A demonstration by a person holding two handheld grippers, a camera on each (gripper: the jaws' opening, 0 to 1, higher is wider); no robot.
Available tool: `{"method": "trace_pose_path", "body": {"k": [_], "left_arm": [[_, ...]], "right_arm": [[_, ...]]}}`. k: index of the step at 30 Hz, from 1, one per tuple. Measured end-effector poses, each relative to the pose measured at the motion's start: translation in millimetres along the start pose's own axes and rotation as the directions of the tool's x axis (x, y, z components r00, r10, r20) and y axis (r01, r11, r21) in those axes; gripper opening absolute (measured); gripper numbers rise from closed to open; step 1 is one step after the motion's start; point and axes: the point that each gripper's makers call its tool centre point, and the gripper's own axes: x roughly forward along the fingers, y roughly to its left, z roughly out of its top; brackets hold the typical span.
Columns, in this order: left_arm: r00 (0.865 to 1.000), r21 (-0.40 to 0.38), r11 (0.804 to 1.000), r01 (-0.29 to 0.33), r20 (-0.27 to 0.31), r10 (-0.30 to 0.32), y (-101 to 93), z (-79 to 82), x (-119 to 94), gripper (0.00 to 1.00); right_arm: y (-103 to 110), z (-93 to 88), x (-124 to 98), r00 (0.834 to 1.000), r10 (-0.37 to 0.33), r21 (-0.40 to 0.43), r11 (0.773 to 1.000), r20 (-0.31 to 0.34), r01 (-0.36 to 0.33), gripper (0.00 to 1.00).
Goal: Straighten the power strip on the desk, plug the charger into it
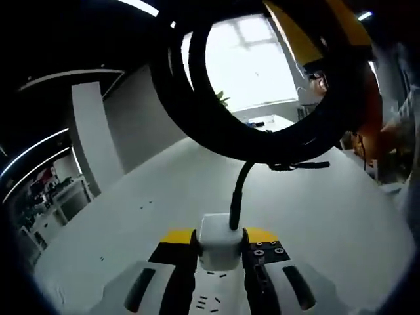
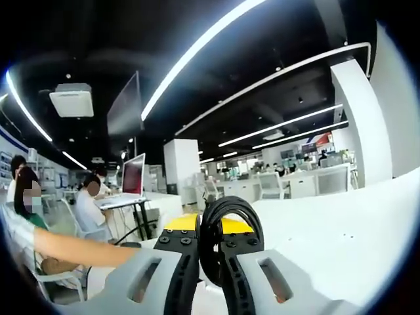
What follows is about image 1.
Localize white desk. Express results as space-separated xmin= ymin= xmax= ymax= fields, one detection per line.
xmin=32 ymin=113 xmax=411 ymax=315

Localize person's light grey shirt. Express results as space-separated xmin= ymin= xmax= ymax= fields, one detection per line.
xmin=370 ymin=39 xmax=420 ymax=230

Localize white office workstation desks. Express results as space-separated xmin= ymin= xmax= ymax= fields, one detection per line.
xmin=31 ymin=175 xmax=94 ymax=232

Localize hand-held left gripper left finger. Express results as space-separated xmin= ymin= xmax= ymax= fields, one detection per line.
xmin=104 ymin=228 xmax=198 ymax=315

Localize white charger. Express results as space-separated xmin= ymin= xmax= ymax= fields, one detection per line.
xmin=196 ymin=213 xmax=246 ymax=272

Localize green potted plant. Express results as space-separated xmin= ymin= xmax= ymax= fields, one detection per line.
xmin=215 ymin=90 xmax=231 ymax=108

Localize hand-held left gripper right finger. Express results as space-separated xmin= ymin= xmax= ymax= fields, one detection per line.
xmin=241 ymin=226 xmax=348 ymax=315

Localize black charger cable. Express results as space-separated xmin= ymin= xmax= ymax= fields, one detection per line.
xmin=149 ymin=0 xmax=375 ymax=230

